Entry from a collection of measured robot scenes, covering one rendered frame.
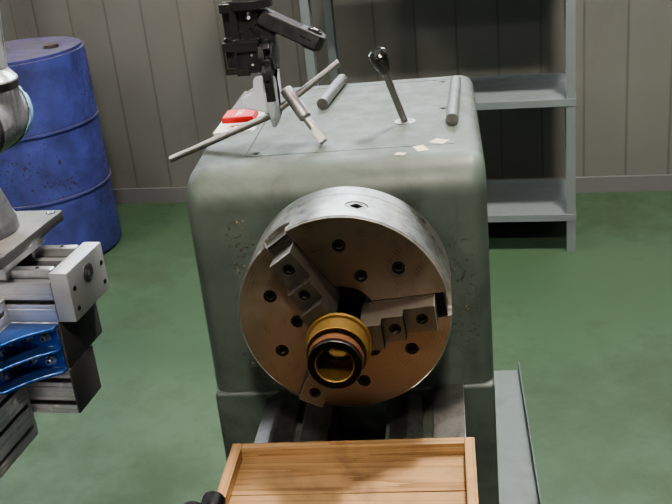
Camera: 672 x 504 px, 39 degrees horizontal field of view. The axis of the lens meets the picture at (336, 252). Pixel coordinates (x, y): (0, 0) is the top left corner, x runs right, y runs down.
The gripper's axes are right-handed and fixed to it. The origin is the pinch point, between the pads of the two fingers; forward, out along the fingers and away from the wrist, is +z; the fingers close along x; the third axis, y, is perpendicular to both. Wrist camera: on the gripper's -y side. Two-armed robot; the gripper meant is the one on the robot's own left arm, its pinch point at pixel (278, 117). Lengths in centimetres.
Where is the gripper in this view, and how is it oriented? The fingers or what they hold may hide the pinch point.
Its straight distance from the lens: 164.8
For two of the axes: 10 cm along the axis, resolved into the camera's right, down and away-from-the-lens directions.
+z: 1.0, 9.2, 3.9
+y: -9.9, 0.6, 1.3
